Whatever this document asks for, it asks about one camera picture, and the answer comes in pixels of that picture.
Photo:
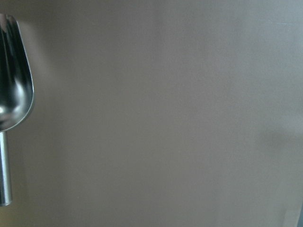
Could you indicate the steel ice scoop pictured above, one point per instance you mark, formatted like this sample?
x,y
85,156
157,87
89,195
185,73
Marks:
x,y
16,94

